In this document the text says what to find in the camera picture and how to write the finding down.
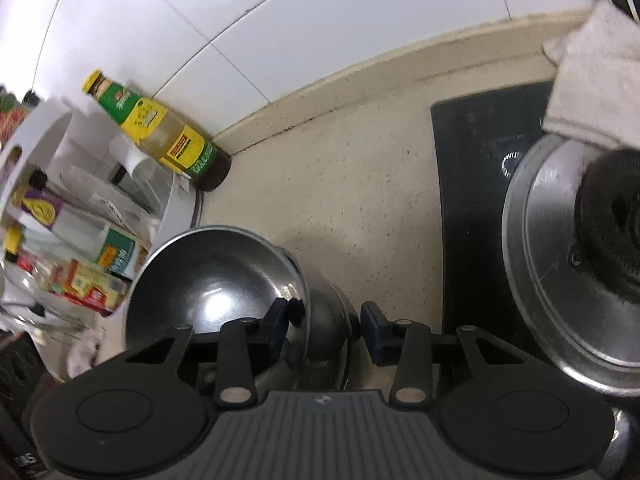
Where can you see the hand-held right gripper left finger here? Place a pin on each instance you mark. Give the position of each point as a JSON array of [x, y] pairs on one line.
[[277, 327]]

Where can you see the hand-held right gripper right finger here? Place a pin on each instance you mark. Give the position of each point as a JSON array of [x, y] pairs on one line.
[[372, 330]]

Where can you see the stainless steel bowl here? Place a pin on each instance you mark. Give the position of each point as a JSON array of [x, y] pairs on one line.
[[200, 280], [325, 340]]

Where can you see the yellow cap vinegar bottle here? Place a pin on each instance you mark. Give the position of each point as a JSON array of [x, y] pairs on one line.
[[85, 285]]

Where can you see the white two-tier rotating rack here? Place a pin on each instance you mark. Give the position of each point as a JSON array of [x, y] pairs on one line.
[[170, 200]]

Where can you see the black glass cooktop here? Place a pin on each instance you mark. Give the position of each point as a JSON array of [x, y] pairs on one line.
[[470, 185]]

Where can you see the steel lid with black knob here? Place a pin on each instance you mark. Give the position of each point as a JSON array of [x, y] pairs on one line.
[[540, 240]]

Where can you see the purple label sauce bottle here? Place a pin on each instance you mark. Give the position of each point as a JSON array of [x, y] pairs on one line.
[[42, 207]]

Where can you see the yellow green oil bottle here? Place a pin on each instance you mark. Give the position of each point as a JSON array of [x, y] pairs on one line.
[[150, 120]]

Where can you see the colourful seasoning packet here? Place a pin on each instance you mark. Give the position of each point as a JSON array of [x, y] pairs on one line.
[[12, 120]]

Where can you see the white towel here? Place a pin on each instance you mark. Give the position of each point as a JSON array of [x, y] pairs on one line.
[[595, 85]]

